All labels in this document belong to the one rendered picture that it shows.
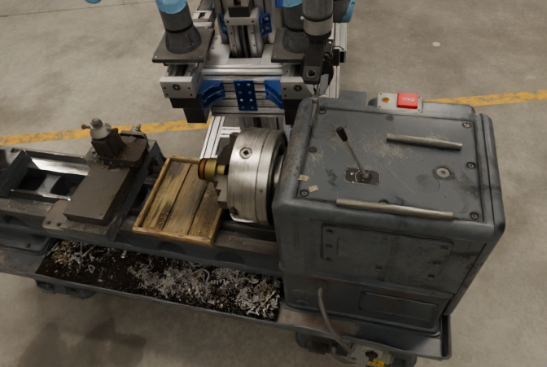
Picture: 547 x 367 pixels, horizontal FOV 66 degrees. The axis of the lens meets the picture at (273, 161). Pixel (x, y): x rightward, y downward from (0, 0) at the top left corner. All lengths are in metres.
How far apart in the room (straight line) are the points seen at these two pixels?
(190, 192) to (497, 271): 1.68
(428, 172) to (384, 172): 0.12
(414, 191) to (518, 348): 1.43
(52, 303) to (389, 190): 2.07
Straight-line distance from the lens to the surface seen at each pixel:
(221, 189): 1.36
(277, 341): 2.28
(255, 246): 1.51
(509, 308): 2.52
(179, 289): 1.79
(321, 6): 1.08
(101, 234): 1.63
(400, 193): 1.15
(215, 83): 1.87
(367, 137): 1.27
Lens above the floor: 2.18
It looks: 50 degrees down
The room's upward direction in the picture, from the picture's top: 8 degrees counter-clockwise
